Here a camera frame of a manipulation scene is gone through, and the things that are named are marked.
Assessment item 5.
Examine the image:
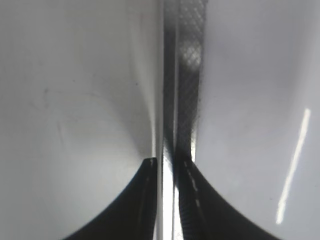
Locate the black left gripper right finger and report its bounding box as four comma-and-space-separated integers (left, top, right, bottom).
175, 152, 276, 240

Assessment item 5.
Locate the white board with aluminium frame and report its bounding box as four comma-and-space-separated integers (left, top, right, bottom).
155, 0, 320, 240

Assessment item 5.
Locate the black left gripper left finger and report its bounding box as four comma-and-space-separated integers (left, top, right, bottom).
67, 157, 158, 240

